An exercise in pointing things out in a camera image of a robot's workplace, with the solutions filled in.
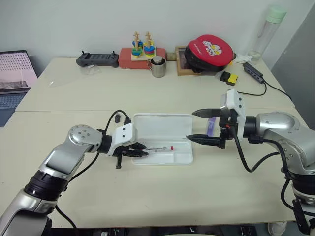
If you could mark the black usb hub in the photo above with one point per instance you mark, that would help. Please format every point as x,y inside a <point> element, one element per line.
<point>253,72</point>

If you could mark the white shoe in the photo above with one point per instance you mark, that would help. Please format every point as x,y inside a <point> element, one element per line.
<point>276,228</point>

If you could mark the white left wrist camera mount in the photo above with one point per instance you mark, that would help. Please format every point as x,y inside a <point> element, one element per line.
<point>123,136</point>

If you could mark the open laptop computer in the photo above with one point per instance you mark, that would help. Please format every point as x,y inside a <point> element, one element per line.
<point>12,71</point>

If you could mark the wooden picture frame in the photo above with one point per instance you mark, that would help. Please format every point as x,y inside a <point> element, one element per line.
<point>182,66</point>

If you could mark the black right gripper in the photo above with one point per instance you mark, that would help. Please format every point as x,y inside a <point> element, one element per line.
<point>225,123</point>

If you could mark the small beige box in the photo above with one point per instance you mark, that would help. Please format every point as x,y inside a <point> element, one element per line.
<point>171,56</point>

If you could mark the red and black padded case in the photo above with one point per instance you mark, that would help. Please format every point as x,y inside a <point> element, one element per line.
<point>209,51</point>

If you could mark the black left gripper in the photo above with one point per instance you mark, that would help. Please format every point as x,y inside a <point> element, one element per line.
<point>120,153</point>

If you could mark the stainless steel mug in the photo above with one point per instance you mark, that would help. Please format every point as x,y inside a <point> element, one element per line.
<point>158,67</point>

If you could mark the red capped white marker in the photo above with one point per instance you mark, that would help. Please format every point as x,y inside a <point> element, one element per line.
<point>160,148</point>

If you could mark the black handheld remote controller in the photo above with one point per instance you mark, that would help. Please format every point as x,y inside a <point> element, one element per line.
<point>98,60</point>

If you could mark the clear bottle with green lid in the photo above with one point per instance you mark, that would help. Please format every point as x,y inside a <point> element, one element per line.
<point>264,37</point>

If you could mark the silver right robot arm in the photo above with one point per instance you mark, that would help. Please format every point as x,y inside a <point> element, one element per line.
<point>275,123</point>

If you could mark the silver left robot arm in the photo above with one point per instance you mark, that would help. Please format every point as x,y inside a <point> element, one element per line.
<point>61,157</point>

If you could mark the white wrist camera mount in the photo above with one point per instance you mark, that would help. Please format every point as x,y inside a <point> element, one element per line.
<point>123,136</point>
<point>237,103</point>

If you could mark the purple marker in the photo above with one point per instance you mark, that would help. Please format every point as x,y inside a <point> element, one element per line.
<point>211,125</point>

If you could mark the red rectangular box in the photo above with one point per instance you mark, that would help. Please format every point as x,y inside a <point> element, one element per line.
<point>125,57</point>

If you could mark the yellow and black eraser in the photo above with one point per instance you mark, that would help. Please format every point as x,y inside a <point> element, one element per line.
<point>232,79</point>

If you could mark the white plastic pencil case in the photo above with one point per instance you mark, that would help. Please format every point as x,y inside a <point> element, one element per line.
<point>162,127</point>

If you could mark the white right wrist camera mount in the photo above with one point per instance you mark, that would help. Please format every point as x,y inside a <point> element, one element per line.
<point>237,103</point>

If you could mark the crumpled white tissue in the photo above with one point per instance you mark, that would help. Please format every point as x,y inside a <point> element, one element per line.
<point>243,58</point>

